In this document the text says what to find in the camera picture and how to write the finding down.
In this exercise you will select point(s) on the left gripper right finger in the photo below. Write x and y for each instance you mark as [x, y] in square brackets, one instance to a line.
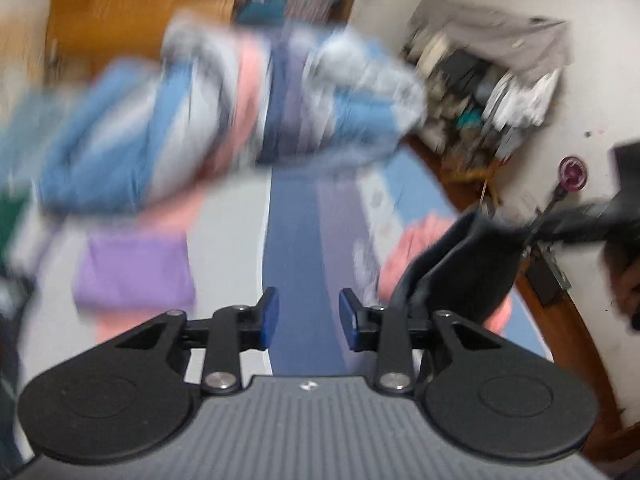
[383, 331]

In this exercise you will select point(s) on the cluttered clothes rack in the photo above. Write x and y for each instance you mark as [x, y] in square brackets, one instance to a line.
[491, 77]

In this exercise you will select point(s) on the pink fluffy garment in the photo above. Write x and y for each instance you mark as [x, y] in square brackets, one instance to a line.
[418, 237]

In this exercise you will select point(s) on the round maroon wall hook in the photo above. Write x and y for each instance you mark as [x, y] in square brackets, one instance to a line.
[573, 174]

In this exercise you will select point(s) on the striped crumpled duvet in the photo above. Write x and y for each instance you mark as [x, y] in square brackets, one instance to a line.
[220, 99]

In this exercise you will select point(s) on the grey knit sweater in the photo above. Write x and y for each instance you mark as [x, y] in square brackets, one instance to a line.
[468, 271]

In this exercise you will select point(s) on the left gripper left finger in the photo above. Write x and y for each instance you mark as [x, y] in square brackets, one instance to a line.
[233, 330]

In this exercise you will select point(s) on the person right hand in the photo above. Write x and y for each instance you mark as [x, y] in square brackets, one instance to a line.
[621, 260]

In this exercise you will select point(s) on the folded purple garment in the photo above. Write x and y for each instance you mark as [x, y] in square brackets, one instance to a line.
[135, 272]

